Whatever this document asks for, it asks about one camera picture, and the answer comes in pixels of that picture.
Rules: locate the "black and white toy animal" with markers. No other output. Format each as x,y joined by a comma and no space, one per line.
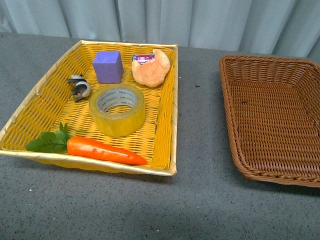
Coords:
82,88

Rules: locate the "yellow packing tape roll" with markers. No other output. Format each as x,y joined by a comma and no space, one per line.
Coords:
118,124

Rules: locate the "brown wicker basket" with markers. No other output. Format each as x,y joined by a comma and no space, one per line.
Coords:
272,108

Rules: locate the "plush croissant toy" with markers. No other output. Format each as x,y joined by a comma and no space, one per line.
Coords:
152,73

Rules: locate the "small pink snack packet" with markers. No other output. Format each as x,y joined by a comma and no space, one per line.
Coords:
142,58

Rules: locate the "yellow woven basket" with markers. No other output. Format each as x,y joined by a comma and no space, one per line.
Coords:
50,103

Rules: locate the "purple foam block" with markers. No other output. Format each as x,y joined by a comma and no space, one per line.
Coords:
108,67

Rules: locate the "orange plastic carrot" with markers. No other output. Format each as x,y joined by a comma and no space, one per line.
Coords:
59,141

